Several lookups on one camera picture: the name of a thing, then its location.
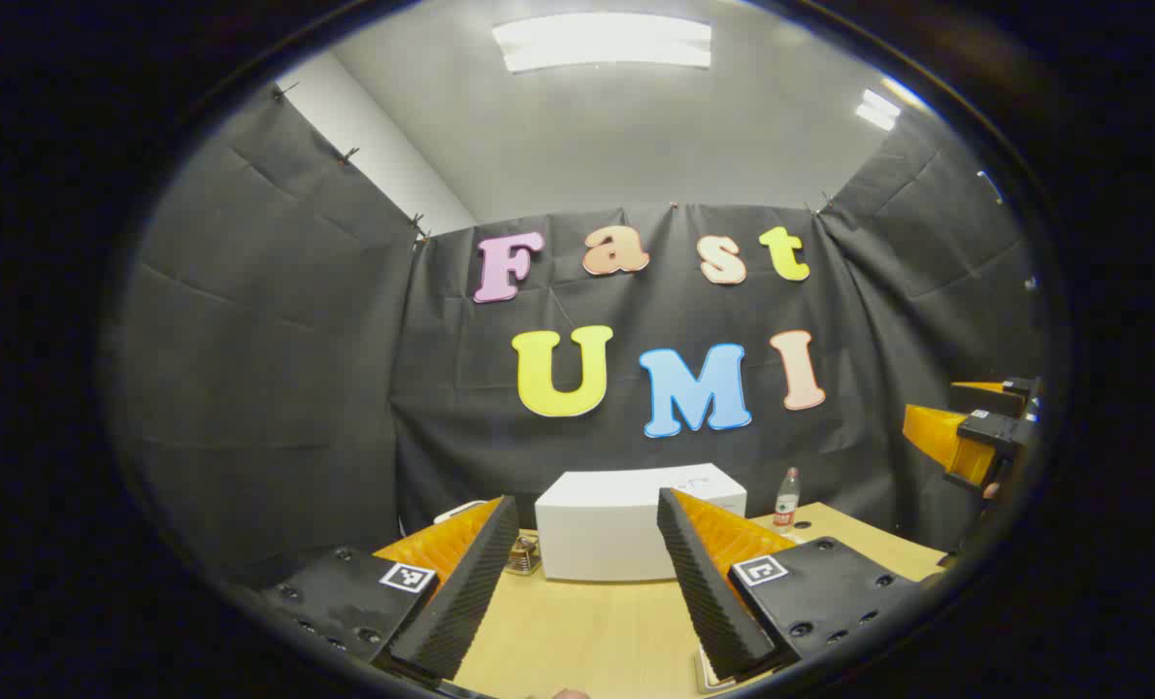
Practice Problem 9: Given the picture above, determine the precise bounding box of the large ceiling light panel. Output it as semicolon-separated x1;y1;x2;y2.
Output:
492;12;712;74

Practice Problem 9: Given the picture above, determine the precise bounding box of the white microwave oven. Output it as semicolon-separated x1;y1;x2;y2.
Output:
535;464;748;583

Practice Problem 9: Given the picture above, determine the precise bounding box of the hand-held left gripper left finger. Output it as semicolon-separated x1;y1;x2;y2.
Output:
257;495;522;682

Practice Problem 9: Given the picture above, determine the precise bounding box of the black backdrop cloth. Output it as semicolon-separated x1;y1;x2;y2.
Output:
102;83;1049;583

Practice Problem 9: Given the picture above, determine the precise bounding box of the clear red label water bottle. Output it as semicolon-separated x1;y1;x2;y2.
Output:
774;468;802;533

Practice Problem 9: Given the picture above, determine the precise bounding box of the small ceiling light panel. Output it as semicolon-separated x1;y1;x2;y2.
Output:
854;87;901;132

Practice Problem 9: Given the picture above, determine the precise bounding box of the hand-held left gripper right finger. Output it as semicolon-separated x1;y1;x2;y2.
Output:
657;487;923;682

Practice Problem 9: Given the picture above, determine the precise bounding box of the metal mesh utensil holder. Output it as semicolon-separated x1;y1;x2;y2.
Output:
505;532;543;577

